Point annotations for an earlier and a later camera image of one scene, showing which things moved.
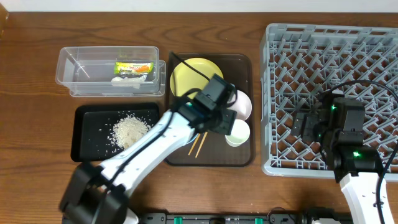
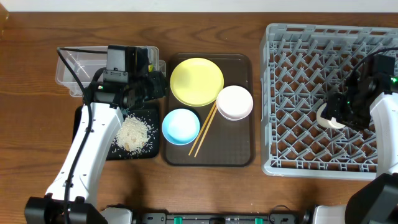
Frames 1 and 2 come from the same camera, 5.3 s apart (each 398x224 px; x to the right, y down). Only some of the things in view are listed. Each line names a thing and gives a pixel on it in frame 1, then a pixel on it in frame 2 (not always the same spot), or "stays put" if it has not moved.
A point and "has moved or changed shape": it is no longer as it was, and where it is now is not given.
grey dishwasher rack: [300, 64] stays put
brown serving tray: [211, 149] stays put
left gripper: [226, 121] -> [158, 84]
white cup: [240, 133] has moved or changed shape
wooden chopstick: [201, 146] has moved or changed shape
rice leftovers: [129, 130] stays put
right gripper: [299, 119] -> [334, 109]
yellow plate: [193, 75] stays put
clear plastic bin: [88, 71] stays put
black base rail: [224, 218] stays put
